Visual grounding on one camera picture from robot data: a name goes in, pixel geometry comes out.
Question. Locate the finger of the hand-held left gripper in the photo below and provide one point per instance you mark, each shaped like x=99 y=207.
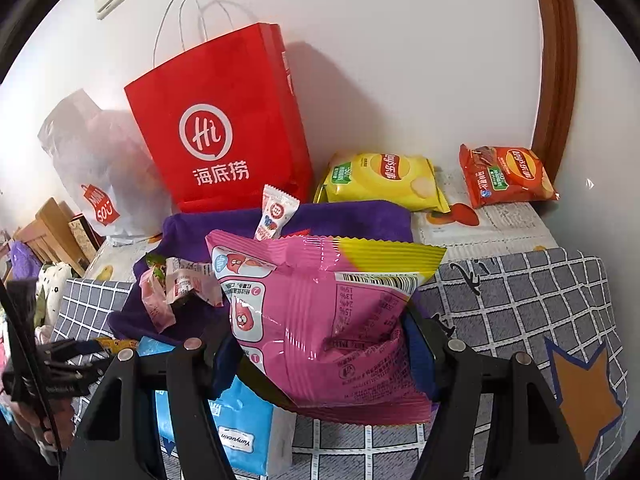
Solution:
x=75 y=347

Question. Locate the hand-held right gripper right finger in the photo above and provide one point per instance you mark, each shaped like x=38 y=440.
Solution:
x=420 y=360

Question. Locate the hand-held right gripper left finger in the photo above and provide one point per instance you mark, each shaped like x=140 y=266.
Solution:
x=227 y=370

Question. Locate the yellow snack packet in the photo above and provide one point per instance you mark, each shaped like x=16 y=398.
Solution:
x=119 y=344

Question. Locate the small pink snack packet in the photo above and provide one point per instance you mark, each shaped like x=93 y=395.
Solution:
x=157 y=310

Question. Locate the large pink snack bag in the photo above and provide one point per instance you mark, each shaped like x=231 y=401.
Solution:
x=320 y=320

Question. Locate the green triangular snack packet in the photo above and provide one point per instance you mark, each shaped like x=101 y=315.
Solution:
x=156 y=266

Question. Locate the white pink candy packet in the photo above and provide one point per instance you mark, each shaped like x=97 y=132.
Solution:
x=275 y=210

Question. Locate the person's left hand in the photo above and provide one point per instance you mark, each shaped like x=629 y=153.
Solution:
x=30 y=422

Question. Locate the blue tissue pack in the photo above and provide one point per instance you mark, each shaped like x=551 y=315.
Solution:
x=245 y=425

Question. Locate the white floral pillow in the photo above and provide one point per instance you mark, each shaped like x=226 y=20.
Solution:
x=52 y=285

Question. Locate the purple cloth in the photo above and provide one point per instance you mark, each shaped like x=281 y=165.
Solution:
x=25 y=260

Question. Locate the brown patterned book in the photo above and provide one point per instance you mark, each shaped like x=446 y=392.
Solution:
x=82 y=235

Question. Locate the wooden headboard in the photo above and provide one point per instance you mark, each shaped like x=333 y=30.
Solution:
x=55 y=230

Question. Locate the grey checked blanket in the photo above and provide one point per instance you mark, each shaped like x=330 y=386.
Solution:
x=525 y=300

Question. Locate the panda snack packets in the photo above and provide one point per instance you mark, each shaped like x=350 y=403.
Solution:
x=500 y=225

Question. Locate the purple towel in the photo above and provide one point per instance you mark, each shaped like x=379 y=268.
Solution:
x=340 y=217

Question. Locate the white plastic shopping bag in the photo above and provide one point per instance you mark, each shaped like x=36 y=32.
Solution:
x=90 y=160

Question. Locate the yellow chip bag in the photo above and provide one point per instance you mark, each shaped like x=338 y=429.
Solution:
x=385 y=175

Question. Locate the orange-red chip bag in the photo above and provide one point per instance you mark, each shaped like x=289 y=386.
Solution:
x=505 y=175

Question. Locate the red paper bag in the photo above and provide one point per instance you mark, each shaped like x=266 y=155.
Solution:
x=220 y=110

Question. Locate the brown wooden door frame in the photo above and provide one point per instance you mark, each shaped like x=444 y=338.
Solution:
x=555 y=60

